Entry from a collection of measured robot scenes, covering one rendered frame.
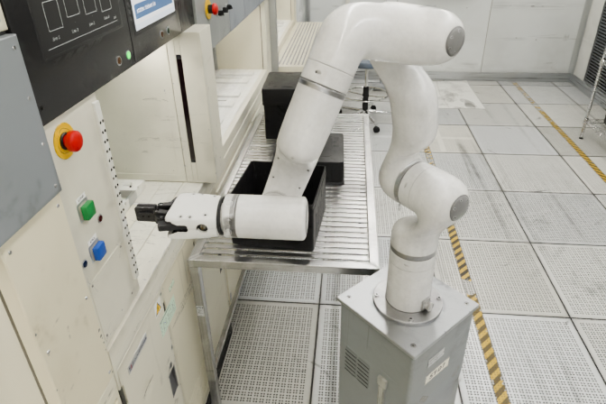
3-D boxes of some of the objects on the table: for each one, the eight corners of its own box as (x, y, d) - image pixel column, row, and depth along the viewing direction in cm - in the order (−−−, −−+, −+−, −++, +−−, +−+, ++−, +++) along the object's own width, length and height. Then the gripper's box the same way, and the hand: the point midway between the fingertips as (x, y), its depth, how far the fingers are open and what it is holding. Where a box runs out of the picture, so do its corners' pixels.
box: (323, 140, 229) (323, 89, 217) (263, 139, 231) (261, 89, 219) (325, 118, 254) (325, 71, 242) (270, 117, 256) (269, 71, 244)
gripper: (235, 179, 97) (148, 177, 99) (216, 221, 84) (116, 216, 86) (238, 211, 101) (153, 207, 102) (221, 254, 88) (124, 251, 89)
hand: (146, 212), depth 94 cm, fingers closed
